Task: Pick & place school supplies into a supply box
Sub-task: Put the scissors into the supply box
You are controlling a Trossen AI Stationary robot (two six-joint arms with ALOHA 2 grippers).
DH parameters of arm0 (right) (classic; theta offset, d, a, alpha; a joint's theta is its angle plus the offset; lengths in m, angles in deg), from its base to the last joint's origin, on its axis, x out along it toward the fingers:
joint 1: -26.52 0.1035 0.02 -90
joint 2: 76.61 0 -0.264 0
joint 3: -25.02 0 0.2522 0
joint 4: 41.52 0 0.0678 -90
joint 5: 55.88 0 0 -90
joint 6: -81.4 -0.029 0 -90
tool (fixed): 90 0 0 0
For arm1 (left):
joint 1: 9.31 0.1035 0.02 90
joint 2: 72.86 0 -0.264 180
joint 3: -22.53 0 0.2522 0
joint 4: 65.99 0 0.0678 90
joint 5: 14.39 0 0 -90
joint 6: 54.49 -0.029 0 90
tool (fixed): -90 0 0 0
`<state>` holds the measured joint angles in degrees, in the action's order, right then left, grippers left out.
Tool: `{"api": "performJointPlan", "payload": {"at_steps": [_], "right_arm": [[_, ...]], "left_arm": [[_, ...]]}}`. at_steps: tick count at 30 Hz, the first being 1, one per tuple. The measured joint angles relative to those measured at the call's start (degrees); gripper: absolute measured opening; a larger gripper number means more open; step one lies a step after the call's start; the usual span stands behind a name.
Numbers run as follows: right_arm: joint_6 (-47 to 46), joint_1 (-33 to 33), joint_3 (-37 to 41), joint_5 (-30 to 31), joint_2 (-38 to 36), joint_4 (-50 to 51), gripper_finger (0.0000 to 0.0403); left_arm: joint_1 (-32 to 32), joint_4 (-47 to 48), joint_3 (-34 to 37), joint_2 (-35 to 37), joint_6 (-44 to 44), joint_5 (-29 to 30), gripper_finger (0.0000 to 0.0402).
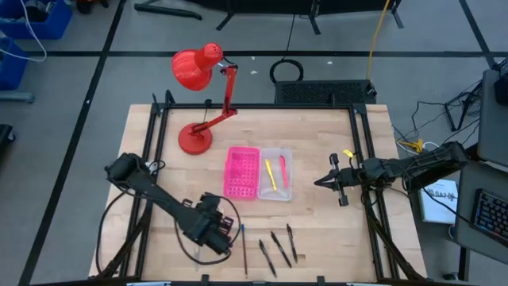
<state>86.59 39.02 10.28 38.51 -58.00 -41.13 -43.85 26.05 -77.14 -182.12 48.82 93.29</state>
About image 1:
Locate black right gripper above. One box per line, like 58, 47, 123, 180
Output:
314, 153, 364, 207

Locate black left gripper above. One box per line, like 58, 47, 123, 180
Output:
184, 210, 236, 256

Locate thin blue-capped pen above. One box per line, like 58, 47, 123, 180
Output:
240, 223, 249, 278

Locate pink pen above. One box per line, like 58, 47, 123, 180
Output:
279, 155, 290, 189

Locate yellow pen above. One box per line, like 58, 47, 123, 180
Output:
264, 158, 278, 191

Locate black ballpoint pen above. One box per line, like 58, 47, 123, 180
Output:
258, 238, 278, 279
270, 230, 293, 269
286, 223, 299, 265

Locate clear plastic supply box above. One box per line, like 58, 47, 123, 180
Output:
257, 147, 294, 202

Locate pink plastic basket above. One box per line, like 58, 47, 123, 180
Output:
223, 145, 261, 199

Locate black perforated computer case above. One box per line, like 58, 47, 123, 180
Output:
274, 79, 377, 105

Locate red desk lamp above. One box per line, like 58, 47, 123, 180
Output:
171, 42, 239, 156

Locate white printed booklet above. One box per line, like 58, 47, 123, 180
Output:
418, 178, 460, 226

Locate grey desk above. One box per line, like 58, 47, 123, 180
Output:
477, 69, 508, 168
454, 160, 508, 255

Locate black backlit keyboard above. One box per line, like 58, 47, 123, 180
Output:
471, 188, 508, 245

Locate black partition screen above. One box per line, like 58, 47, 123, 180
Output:
184, 0, 405, 36

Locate black desk device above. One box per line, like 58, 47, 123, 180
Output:
493, 58, 508, 105

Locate long black bar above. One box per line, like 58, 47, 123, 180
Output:
133, 2, 203, 21

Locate black equipment case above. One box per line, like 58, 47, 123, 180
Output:
0, 124, 16, 160

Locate grey flat metal base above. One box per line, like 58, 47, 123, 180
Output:
0, 91, 36, 104

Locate blue plastic bin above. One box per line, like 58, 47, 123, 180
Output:
0, 0, 74, 41
0, 37, 29, 91

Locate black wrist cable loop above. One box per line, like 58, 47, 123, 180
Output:
173, 193, 242, 266

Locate yellow cable plug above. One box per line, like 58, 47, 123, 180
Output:
398, 137, 425, 154

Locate black aluminium table frame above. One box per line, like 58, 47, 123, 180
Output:
97, 90, 428, 286

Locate black arm base cable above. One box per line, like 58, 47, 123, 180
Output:
94, 188, 136, 276

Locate black coiled cable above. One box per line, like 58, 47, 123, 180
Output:
268, 14, 306, 84

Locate black wire stand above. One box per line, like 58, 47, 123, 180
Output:
443, 79, 483, 132

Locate yellow cable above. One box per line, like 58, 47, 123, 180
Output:
365, 0, 392, 80

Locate white cable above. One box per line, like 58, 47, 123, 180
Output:
0, 0, 48, 64

